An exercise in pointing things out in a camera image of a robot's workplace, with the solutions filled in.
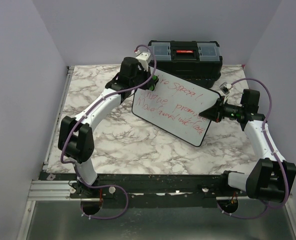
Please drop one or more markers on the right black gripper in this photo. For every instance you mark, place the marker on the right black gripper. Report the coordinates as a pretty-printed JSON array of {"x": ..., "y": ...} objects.
[{"x": 215, "y": 112}]

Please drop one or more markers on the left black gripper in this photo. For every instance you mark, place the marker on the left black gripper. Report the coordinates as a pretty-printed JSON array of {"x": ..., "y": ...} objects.
[{"x": 147, "y": 75}]

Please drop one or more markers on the green round eraser pad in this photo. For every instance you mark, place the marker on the green round eraser pad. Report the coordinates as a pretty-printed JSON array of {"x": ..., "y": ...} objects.
[{"x": 154, "y": 81}]

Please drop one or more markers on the white whiteboard with red writing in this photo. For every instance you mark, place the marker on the white whiteboard with red writing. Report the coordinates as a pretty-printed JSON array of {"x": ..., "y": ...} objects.
[{"x": 174, "y": 106}]

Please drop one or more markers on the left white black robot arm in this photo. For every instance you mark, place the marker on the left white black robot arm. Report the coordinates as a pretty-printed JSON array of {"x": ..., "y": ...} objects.
[{"x": 76, "y": 140}]

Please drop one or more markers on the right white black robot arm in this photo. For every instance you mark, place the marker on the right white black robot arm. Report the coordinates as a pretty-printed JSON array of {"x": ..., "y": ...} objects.
[{"x": 272, "y": 177}]

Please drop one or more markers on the black plastic toolbox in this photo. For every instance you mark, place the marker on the black plastic toolbox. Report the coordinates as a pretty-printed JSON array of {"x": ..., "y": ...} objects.
[{"x": 199, "y": 62}]

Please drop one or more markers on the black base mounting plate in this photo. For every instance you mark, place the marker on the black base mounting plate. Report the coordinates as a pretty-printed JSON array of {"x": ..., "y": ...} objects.
[{"x": 146, "y": 191}]

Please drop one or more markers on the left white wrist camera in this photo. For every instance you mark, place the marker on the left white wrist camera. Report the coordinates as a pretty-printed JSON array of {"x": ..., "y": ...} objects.
[{"x": 144, "y": 59}]

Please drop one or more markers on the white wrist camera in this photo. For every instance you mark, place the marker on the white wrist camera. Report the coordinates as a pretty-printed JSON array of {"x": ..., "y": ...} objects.
[
  {"x": 144, "y": 59},
  {"x": 226, "y": 88}
]

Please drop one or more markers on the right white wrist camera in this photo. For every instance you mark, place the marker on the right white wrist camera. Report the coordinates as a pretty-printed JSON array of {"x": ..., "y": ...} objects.
[{"x": 226, "y": 88}]

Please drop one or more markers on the aluminium extrusion rail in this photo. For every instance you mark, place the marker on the aluminium extrusion rail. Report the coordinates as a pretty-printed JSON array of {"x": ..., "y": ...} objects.
[{"x": 46, "y": 190}]

